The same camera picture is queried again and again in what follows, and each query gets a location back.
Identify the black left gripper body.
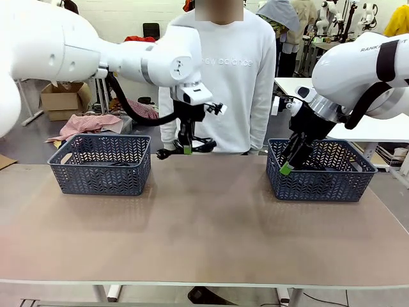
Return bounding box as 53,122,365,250
173,99,207,124

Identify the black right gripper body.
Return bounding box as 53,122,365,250
288,104,340,142

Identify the black cable round plug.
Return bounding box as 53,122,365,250
156,136,218,159

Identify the person's left forearm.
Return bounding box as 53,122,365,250
251,92,276,152

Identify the blue-grey plastic basket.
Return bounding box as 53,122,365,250
266,138,379,203
47,134,152,197

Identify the red checked cloth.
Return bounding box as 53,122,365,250
109,97,160,120

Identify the person in white sweatshirt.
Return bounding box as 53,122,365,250
158,0,277,156

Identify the white side table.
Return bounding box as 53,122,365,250
274,77,409,143

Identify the clear plastic storage box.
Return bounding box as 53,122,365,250
119,115,134,135

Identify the red cloth pile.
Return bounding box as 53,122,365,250
123,35,158,43

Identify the black office chair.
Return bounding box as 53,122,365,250
142,22,160,40

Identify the pink checked cloth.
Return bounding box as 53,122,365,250
47,114,123,143

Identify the person in beige coat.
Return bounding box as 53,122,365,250
281,0,319,78

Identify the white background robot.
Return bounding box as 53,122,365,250
355,2,380,35
315,0,344,36

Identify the black tripod stand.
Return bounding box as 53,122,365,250
337,0,358,41

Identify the grey cloth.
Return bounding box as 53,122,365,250
255,0,302,33

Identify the brown cardboard box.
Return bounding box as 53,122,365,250
39,81,94,122

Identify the person in yellow jacket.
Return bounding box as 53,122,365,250
383,4,409,38

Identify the white table leg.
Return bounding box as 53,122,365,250
92,283,124,303
275,285,303,305

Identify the person in dark jacket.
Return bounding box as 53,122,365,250
61,0,79,14

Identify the black shoe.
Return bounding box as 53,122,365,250
184,285,225,306

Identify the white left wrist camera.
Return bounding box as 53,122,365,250
203,102,229,117

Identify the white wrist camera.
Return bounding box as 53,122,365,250
271,95,300,117
203,102,229,117

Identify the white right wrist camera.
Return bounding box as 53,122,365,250
271,95,300,117

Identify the black left arm cable sleeve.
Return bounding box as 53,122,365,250
107,71,183,127

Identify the black arm cable sleeve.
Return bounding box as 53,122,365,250
107,71,183,127
344,40,401,130

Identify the black right arm cable sleeve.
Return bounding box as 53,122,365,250
344,40,401,130

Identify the white wire rack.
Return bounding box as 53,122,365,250
374,141,409,180

